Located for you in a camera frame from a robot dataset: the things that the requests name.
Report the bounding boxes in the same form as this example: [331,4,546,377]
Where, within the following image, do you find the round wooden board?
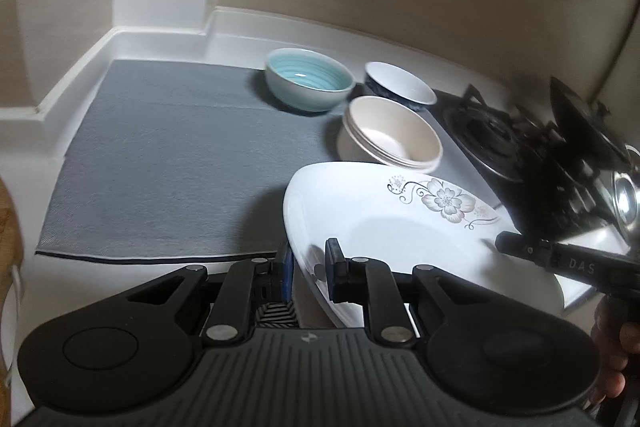
[0,176,24,413]

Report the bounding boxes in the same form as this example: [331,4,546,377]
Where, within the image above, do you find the turquoise ribbed bowl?
[264,48,356,112]

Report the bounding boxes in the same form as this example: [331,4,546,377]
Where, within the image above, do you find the blue and white bowl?
[363,61,438,112]

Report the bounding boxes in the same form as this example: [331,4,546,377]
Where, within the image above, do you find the black pan lid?
[549,76,632,168]

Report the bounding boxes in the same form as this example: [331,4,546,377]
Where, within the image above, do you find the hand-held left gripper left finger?
[107,242,297,341]

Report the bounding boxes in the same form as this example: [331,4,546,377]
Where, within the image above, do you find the grey dish drying mat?
[34,59,501,265]

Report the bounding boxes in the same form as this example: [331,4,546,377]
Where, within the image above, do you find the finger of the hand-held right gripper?
[494,230,606,291]

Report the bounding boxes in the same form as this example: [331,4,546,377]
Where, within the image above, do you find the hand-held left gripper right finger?
[324,237,497,341]

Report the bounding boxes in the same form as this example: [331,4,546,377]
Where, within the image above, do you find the person's right hand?
[589,296,633,404]

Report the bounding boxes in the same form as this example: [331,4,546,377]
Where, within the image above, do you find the black gas stove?
[432,83,640,239]

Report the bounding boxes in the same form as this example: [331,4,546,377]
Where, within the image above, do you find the stainless steel pot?
[611,144,640,239]

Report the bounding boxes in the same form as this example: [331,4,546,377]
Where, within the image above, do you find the beige bowl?
[337,117,443,174]
[342,96,444,170]

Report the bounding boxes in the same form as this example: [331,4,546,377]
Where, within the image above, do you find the white floral print plate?
[282,161,567,329]

